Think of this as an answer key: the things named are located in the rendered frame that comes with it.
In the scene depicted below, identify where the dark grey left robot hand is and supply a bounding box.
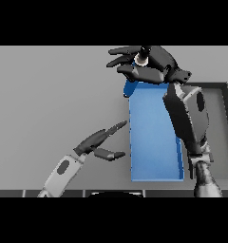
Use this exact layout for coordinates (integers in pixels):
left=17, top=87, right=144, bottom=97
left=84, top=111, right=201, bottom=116
left=72, top=120, right=129, bottom=162

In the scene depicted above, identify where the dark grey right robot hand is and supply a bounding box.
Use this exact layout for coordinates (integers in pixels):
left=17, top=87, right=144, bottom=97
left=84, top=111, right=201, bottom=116
left=105, top=46, right=193, bottom=85

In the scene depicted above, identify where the blue pipe with pale ring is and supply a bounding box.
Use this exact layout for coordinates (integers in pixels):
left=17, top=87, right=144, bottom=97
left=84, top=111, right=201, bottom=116
left=123, top=46, right=152, bottom=99

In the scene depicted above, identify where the blue bin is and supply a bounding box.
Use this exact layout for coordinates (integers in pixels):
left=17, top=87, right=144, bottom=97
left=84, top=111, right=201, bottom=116
left=127, top=81, right=185, bottom=182

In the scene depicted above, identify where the dark grey bin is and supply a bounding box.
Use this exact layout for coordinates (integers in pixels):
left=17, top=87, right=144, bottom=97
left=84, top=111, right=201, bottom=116
left=179, top=82, right=228, bottom=180

